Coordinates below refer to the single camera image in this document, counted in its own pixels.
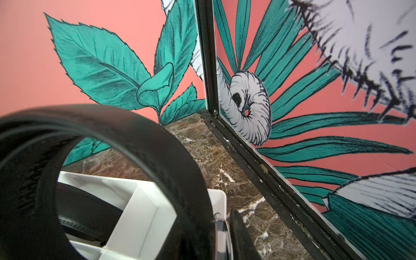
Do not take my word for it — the right black frame post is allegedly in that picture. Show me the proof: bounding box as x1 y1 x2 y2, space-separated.
195 0 219 117

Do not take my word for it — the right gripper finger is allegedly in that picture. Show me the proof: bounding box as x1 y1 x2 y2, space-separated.
229 209 261 260

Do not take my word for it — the white foam storage box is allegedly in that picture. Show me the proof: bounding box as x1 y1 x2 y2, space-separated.
57 171 228 260

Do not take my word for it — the black belt long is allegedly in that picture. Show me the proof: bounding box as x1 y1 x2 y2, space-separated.
1 104 232 260

